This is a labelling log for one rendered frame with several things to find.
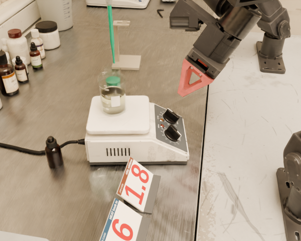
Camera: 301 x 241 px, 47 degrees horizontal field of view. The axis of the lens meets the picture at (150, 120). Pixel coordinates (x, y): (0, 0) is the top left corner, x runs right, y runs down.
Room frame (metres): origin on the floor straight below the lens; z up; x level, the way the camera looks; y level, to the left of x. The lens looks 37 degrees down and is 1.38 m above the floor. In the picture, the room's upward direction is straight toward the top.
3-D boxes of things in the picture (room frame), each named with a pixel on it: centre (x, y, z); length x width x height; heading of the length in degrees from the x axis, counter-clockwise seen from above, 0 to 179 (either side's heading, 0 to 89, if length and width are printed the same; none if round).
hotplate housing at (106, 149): (0.55, 0.04, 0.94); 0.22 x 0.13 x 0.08; 92
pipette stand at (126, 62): (0.92, 0.07, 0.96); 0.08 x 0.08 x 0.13; 87
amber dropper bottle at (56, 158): (0.50, 0.19, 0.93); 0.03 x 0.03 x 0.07
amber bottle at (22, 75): (0.82, 0.35, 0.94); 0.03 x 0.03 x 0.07
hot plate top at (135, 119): (0.55, 0.06, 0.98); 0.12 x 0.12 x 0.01; 1
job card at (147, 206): (0.42, 0.02, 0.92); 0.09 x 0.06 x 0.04; 169
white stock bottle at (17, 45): (0.92, 0.39, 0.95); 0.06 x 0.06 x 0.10
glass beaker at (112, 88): (0.56, 0.08, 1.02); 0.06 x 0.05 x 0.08; 46
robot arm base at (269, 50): (0.97, -0.37, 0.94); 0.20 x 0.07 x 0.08; 170
